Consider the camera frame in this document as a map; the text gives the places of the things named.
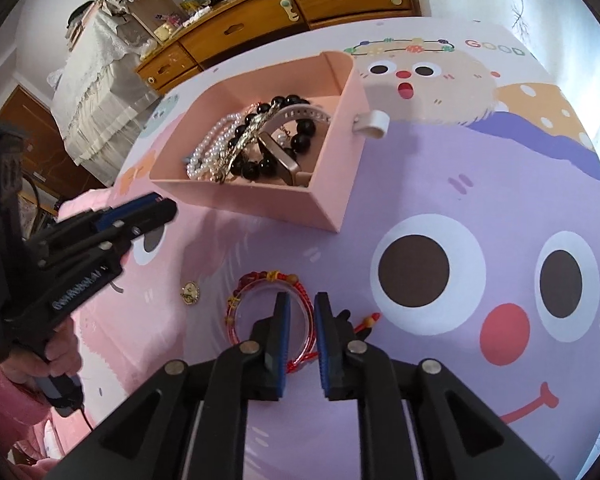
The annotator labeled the red string bracelet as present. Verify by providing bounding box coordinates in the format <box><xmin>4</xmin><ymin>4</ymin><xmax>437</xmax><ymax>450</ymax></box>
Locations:
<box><xmin>225</xmin><ymin>271</ymin><xmax>383</xmax><ymax>376</ymax></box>

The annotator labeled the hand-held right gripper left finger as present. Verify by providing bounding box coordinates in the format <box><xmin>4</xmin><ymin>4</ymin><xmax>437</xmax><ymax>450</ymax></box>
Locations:
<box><xmin>42</xmin><ymin>291</ymin><xmax>292</xmax><ymax>480</ymax></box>

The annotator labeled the cartoon printed table cover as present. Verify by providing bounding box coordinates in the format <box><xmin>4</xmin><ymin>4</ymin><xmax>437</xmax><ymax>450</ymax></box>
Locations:
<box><xmin>72</xmin><ymin>15</ymin><xmax>600</xmax><ymax>480</ymax></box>

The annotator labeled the black cable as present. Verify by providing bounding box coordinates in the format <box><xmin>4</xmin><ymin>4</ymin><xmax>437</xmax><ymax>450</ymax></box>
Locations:
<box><xmin>77</xmin><ymin>400</ymin><xmax>101</xmax><ymax>433</ymax></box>

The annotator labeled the white lace cloth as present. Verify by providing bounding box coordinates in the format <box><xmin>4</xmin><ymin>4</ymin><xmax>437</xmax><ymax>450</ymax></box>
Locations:
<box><xmin>47</xmin><ymin>0</ymin><xmax>161</xmax><ymax>186</ymax></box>

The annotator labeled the wooden shelf hutch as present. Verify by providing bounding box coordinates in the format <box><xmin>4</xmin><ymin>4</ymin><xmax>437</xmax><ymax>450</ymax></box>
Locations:
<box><xmin>77</xmin><ymin>0</ymin><xmax>191</xmax><ymax>43</ymax></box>

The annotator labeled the pink plastic box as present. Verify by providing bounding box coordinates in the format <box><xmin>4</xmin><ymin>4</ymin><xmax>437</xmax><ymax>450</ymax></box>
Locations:
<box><xmin>149</xmin><ymin>51</ymin><xmax>391</xmax><ymax>233</ymax></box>

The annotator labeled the white pearl bracelet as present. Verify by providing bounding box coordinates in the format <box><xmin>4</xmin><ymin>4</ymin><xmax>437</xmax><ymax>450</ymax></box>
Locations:
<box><xmin>186</xmin><ymin>110</ymin><xmax>241</xmax><ymax>181</ymax></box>

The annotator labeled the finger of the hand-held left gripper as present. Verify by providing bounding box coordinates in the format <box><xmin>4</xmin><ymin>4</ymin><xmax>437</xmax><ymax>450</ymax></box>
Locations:
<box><xmin>40</xmin><ymin>200</ymin><xmax>178</xmax><ymax>266</ymax></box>
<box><xmin>40</xmin><ymin>192</ymin><xmax>162</xmax><ymax>251</ymax></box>

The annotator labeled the white band gold watch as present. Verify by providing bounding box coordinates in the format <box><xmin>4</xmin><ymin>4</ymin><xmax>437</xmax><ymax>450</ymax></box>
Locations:
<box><xmin>255</xmin><ymin>102</ymin><xmax>333</xmax><ymax>187</ymax></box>

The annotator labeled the person's left forearm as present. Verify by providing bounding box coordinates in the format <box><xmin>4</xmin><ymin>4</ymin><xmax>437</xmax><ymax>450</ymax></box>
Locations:
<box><xmin>0</xmin><ymin>345</ymin><xmax>51</xmax><ymax>441</ymax></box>

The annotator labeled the wooden desk with drawers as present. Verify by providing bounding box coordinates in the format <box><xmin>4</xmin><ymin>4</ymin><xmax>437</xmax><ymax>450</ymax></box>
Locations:
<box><xmin>134</xmin><ymin>0</ymin><xmax>421</xmax><ymax>96</ymax></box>

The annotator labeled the black bead bracelet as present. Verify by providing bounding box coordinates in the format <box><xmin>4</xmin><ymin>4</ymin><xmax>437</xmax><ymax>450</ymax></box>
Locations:
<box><xmin>227</xmin><ymin>94</ymin><xmax>317</xmax><ymax>181</ymax></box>

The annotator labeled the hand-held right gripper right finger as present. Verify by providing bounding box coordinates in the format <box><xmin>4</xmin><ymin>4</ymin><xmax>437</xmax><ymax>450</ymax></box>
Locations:
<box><xmin>314</xmin><ymin>291</ymin><xmax>561</xmax><ymax>480</ymax></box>

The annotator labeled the person's left hand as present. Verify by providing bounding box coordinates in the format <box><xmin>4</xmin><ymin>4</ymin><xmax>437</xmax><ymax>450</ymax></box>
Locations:
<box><xmin>0</xmin><ymin>317</ymin><xmax>83</xmax><ymax>385</ymax></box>

